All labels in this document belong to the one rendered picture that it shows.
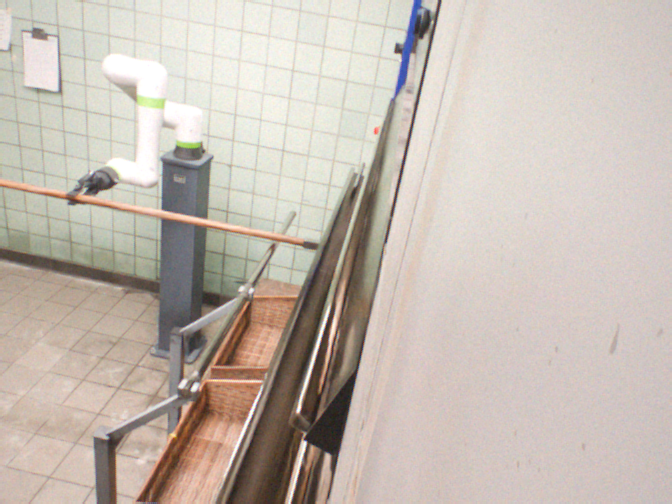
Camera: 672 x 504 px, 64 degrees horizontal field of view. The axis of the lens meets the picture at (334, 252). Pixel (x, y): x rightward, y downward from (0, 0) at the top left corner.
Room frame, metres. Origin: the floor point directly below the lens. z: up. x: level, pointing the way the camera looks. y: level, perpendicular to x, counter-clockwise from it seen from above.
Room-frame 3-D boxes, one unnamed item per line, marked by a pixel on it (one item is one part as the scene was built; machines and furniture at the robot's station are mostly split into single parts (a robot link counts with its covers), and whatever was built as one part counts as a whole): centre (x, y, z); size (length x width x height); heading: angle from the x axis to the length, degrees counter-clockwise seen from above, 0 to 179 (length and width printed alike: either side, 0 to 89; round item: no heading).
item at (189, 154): (2.65, 0.82, 1.23); 0.26 x 0.15 x 0.06; 176
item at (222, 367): (1.85, 0.13, 0.72); 0.56 x 0.49 x 0.28; 177
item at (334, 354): (1.25, -0.10, 1.80); 1.79 x 0.11 x 0.19; 176
